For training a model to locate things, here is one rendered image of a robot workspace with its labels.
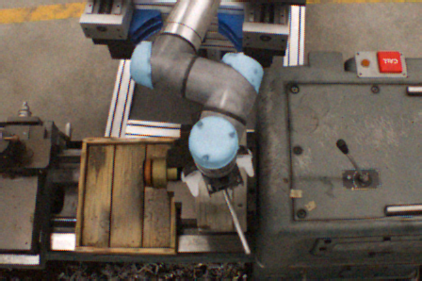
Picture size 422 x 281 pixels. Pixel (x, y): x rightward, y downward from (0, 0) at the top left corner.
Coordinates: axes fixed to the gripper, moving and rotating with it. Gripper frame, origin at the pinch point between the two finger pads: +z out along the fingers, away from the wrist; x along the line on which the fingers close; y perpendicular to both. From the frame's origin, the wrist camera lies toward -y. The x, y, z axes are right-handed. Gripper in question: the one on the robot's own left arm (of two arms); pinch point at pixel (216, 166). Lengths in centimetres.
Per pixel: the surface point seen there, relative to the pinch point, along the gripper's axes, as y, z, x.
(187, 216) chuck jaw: 5.6, 23.1, -10.5
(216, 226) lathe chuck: 10.5, 22.8, -4.7
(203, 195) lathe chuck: 3.1, 14.6, -4.8
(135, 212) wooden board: -3, 46, -26
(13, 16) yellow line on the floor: -147, 159, -76
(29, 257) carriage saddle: 0, 40, -60
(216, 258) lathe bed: 17, 62, -9
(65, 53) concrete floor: -111, 154, -52
